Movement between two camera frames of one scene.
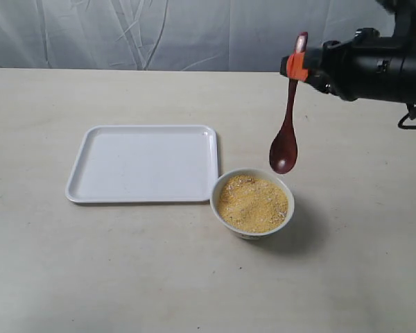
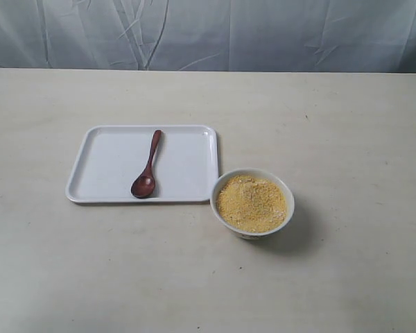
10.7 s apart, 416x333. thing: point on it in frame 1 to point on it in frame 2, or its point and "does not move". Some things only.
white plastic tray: x=145 y=164 does not move
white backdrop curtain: x=253 y=35 does not move
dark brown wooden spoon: x=283 y=150 to x=144 y=184
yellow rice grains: x=253 y=205 does not move
